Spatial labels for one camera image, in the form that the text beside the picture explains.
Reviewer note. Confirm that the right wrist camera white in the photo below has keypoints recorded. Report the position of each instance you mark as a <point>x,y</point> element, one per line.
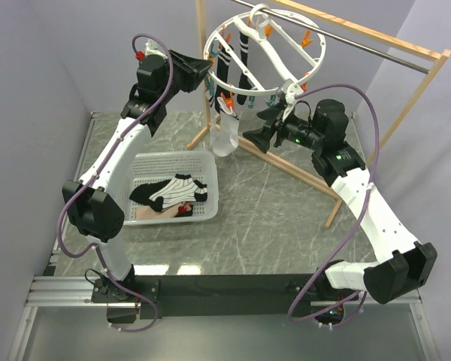
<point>288,93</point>

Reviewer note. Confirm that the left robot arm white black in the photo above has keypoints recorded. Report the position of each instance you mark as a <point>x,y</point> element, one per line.
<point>90,203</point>

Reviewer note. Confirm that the pink sock with red pattern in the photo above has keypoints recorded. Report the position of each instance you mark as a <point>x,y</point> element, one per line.
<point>184,209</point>

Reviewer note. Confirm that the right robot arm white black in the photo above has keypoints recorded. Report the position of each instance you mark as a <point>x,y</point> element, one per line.
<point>402,262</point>

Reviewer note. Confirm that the round white clip hanger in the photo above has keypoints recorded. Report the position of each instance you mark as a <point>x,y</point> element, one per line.
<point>259,27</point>

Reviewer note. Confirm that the orange clip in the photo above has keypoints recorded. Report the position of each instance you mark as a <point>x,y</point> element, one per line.
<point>228,100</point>

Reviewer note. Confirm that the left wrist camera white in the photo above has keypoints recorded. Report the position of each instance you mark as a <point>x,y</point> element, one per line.
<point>151,48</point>

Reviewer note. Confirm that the black base beam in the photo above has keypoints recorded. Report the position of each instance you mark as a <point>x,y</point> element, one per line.
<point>204,295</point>

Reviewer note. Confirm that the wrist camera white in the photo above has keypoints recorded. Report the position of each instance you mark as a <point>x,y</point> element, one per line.
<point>288,93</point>
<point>151,48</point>

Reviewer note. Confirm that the white black striped sock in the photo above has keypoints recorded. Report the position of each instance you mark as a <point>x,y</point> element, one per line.
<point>181,188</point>

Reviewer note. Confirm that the teal clip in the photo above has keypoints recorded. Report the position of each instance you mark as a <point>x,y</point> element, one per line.
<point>273,99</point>

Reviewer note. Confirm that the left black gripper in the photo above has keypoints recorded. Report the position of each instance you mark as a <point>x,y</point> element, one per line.
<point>193,69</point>

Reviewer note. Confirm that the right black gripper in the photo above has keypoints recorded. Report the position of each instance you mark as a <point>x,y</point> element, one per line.
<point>261,138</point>

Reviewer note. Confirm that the metal hanging rod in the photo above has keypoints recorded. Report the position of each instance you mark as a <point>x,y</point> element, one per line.
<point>347,41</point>

